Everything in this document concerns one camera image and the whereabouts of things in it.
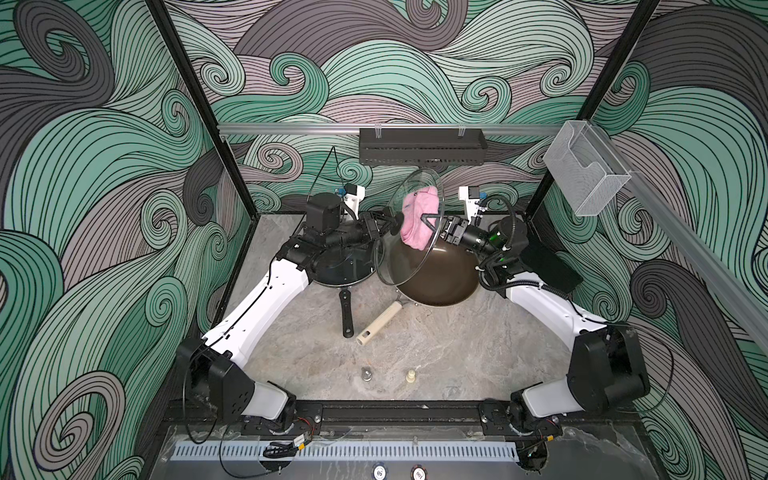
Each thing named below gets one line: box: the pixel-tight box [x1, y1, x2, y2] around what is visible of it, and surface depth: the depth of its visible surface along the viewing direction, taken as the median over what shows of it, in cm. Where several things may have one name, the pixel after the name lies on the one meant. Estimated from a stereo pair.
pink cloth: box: [400, 186, 439, 251], surface depth 69 cm
